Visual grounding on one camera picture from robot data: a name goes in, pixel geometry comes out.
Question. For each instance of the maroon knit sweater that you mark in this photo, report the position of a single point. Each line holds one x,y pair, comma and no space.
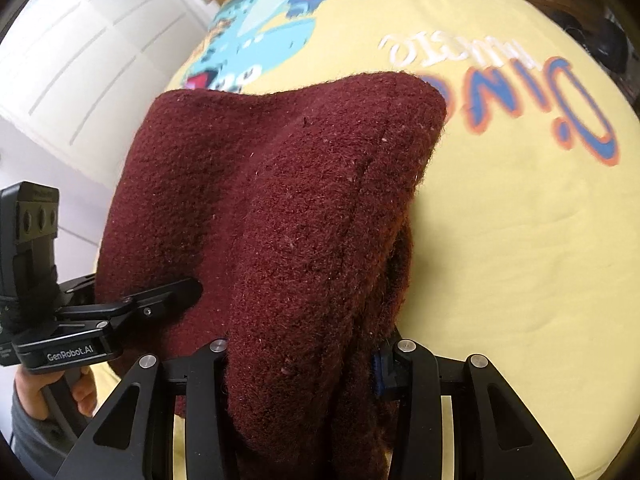
280,240

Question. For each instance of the dark bag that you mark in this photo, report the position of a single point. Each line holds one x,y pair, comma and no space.
595,35

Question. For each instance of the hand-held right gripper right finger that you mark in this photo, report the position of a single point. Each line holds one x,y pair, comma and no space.
378,375

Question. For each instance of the white wardrobe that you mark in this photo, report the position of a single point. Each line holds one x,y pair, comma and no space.
100,50

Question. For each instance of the person's left hand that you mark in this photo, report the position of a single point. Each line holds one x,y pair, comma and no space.
82,390

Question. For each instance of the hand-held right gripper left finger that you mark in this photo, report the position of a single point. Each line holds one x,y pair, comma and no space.
202,400

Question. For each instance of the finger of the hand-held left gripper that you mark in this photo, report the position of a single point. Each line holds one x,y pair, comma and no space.
160,297
80,287

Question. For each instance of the yellow printed blanket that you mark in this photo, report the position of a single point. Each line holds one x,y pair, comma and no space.
525,260

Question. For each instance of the person's left forearm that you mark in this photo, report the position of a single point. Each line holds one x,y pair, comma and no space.
40,440

